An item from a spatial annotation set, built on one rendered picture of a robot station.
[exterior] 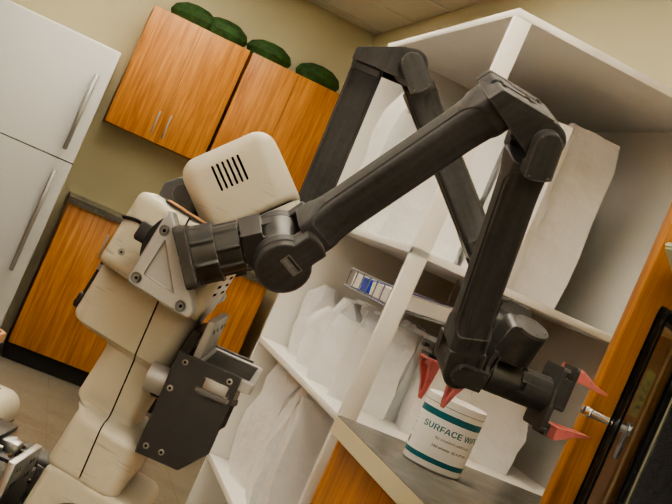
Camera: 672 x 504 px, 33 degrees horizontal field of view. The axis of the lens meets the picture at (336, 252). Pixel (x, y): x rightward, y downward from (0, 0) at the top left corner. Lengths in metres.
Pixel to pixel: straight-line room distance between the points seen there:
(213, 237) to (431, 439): 0.95
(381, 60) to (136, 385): 0.69
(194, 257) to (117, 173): 5.45
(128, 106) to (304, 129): 1.04
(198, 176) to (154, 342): 0.26
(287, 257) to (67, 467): 0.47
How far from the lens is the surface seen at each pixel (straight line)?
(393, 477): 2.12
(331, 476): 2.52
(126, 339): 1.72
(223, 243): 1.52
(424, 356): 1.99
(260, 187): 1.67
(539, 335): 1.69
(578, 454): 2.04
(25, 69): 6.28
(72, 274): 6.45
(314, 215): 1.51
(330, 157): 1.96
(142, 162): 6.97
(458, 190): 1.97
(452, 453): 2.34
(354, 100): 1.96
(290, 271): 1.52
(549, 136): 1.49
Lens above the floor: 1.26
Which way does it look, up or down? level
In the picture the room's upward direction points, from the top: 24 degrees clockwise
